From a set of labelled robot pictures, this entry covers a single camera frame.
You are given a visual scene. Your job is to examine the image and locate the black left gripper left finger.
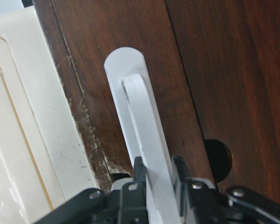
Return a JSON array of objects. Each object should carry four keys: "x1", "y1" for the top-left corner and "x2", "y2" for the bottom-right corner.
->
[{"x1": 118, "y1": 156, "x2": 149, "y2": 224}]

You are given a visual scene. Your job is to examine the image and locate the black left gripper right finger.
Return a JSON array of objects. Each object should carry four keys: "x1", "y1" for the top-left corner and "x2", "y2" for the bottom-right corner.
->
[{"x1": 171, "y1": 156, "x2": 221, "y2": 224}]

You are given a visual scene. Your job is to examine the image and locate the white drawer handle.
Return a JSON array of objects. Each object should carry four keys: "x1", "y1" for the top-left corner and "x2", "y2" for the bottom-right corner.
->
[{"x1": 104, "y1": 47, "x2": 182, "y2": 224}]

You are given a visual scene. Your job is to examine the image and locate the cream plastic storage box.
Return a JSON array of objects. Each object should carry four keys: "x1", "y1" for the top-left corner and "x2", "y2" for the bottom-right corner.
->
[{"x1": 0, "y1": 8, "x2": 98, "y2": 224}]

